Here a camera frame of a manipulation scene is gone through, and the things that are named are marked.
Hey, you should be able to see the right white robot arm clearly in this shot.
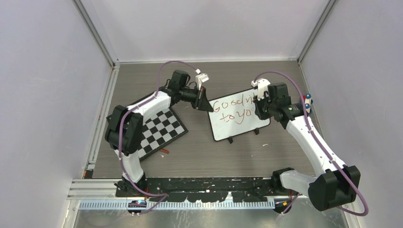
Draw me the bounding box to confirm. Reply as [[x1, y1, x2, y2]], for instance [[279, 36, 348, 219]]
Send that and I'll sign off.
[[251, 78, 361, 211]]

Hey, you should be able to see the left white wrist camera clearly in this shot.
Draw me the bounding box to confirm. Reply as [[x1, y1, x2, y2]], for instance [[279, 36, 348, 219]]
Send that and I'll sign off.
[[195, 68, 209, 90]]

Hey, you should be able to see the white whiteboard black frame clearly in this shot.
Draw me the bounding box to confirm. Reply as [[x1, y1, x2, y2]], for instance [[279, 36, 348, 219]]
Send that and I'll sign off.
[[208, 88, 270, 142]]

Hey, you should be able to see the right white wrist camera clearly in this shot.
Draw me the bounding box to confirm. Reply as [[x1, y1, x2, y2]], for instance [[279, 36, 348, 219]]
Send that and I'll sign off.
[[251, 78, 271, 101]]

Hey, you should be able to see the black white chessboard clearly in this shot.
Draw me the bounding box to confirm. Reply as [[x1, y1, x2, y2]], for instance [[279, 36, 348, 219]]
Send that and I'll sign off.
[[105, 105, 188, 161]]

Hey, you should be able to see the blue red toy car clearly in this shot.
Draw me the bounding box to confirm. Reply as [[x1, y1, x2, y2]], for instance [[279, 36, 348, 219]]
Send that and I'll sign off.
[[303, 93, 313, 115]]

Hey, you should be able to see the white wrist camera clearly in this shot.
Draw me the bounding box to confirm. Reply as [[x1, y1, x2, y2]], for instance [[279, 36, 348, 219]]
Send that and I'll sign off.
[[251, 78, 271, 101], [195, 68, 209, 90]]

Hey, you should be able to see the slotted cable duct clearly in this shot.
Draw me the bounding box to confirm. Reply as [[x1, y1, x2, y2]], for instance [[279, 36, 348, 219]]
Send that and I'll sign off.
[[78, 199, 275, 210]]

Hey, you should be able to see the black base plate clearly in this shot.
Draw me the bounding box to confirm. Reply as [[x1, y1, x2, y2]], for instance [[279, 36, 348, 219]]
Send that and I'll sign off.
[[115, 177, 303, 204]]

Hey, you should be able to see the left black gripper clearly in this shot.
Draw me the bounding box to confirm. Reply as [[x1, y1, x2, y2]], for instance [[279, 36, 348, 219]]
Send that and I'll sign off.
[[180, 86, 214, 113]]

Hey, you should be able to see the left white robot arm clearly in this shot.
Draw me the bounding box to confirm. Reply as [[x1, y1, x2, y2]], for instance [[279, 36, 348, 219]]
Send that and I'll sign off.
[[105, 70, 213, 197]]

